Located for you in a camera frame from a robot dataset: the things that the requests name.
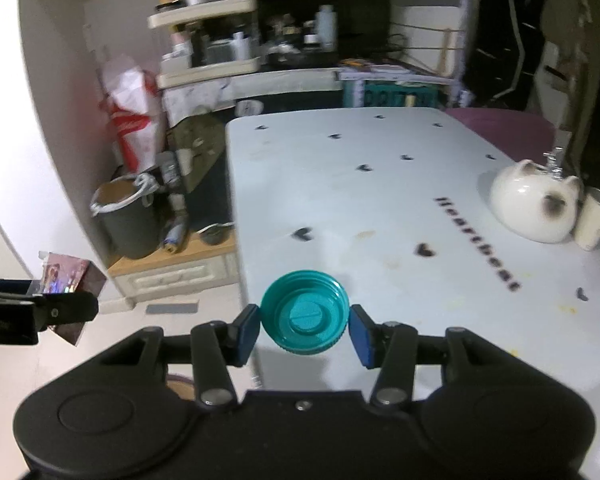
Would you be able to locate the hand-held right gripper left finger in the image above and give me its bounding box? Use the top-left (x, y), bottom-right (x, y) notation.
top-left (100, 304), bottom-right (262, 411)

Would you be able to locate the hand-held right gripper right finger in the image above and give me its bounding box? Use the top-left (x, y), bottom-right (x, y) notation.
top-left (349, 305), bottom-right (506, 409)

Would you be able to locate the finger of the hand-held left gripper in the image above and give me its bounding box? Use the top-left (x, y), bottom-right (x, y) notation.
top-left (31, 290), bottom-right (101, 333)

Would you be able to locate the shiny snack wrapper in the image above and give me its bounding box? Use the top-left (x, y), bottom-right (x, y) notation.
top-left (37, 250), bottom-right (107, 347)

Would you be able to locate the teal bottle cap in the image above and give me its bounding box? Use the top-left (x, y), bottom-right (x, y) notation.
top-left (260, 270), bottom-right (351, 356)

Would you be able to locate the brown rimmed beige trash bin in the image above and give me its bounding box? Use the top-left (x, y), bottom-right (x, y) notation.
top-left (166, 372), bottom-right (197, 402)

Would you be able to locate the cream cabinet with wooden top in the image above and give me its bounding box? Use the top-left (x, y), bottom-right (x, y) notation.
top-left (105, 227), bottom-right (246, 312)

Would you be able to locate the dark bowl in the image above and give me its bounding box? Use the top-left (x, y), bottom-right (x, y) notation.
top-left (200, 222), bottom-right (234, 246)

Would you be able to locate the dark grey lined bucket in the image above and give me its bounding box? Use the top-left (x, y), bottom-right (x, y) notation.
top-left (90, 174), bottom-right (162, 261)

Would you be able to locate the lying bottle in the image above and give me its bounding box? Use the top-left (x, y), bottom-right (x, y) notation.
top-left (162, 195), bottom-right (192, 254)

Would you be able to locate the white printed tablecloth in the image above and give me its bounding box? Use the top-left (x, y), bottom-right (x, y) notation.
top-left (225, 106), bottom-right (600, 396)

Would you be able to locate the red and white plastic bag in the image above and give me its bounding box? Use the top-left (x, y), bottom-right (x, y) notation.
top-left (99, 56), bottom-right (167, 177)

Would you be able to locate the white cat-shaped ceramic pot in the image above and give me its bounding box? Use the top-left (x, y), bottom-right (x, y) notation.
top-left (489, 159), bottom-right (584, 244)

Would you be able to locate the teal plastic crate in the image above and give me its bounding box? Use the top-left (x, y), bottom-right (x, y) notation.
top-left (342, 80), bottom-right (445, 109)

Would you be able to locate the purple chair seat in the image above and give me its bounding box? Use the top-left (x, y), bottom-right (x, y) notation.
top-left (444, 107), bottom-right (556, 162)

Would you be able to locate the white cup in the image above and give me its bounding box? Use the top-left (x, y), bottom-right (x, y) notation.
top-left (572, 186), bottom-right (600, 252)

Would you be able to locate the small metal fixture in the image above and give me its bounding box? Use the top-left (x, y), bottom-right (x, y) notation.
top-left (542, 147), bottom-right (567, 182)

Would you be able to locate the stack of magazines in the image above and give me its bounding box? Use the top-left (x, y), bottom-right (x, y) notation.
top-left (337, 59), bottom-right (455, 84)

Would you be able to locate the cream shelf rack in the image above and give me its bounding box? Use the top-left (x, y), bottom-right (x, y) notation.
top-left (147, 0), bottom-right (262, 88)

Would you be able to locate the white board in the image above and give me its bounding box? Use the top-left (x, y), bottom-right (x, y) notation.
top-left (389, 4), bottom-right (469, 80)

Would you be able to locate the white plastic bottle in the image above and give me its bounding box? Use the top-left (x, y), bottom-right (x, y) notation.
top-left (315, 4), bottom-right (337, 52)

